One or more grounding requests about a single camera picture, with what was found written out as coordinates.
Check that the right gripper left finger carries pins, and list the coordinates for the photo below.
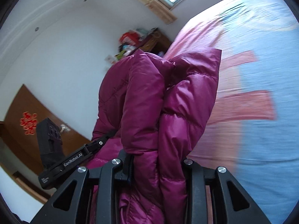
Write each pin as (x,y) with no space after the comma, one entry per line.
(90,194)

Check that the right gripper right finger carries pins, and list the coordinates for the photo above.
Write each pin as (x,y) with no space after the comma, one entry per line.
(230,202)

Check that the magenta puffer jacket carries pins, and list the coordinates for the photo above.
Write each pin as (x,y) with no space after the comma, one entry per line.
(159,110)

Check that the brown wooden door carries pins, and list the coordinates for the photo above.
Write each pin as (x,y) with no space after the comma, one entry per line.
(20,155)

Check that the red double happiness sticker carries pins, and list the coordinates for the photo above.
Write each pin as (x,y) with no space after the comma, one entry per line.
(29,123)

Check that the pink and blue bed sheet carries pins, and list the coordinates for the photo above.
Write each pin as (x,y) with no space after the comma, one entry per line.
(253,128)

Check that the white card box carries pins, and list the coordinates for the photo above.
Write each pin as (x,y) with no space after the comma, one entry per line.
(111,59)

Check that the green cloth on desk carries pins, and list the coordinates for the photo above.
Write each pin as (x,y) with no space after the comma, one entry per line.
(120,55)

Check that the red gift bag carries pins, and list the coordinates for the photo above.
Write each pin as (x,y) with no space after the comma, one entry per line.
(129,37)

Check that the wooden desk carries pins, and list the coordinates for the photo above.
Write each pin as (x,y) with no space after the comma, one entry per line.
(155,42)

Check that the left beige curtain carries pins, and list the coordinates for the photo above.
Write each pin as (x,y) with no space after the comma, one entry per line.
(160,10)

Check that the silver door handle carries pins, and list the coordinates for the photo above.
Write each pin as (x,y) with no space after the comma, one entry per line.
(64,128)

